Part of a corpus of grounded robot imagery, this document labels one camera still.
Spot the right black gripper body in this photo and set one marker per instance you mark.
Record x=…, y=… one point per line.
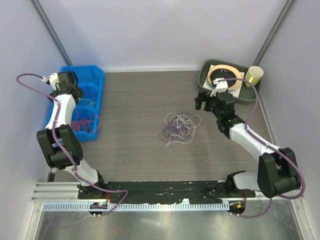
x=211, y=104

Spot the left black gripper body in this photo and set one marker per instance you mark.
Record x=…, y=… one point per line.
x=80, y=93

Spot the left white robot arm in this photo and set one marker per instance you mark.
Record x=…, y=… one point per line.
x=58, y=143

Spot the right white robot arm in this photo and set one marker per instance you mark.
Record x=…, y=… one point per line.
x=277, y=171

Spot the white paper under plate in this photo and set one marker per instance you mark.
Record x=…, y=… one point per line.
x=236, y=91

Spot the dark green tray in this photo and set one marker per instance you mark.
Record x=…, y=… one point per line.
x=246, y=95

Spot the black plate with gold rim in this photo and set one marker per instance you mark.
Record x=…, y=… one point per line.
x=223, y=71

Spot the blue plastic compartment bin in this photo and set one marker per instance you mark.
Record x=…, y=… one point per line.
x=83, y=116

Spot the yellow-green paper cup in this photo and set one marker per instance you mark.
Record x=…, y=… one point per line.
x=254, y=75

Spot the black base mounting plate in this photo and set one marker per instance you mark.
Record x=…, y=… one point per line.
x=174, y=192

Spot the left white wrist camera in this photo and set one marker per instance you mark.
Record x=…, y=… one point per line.
x=52, y=80

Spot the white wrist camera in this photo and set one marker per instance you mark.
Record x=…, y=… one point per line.
x=52, y=80
x=220, y=86

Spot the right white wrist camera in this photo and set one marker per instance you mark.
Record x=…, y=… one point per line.
x=220, y=86

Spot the aluminium frame rail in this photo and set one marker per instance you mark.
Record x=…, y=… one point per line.
x=60, y=191

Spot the white slotted cable duct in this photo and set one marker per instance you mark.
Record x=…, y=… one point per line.
x=185, y=205

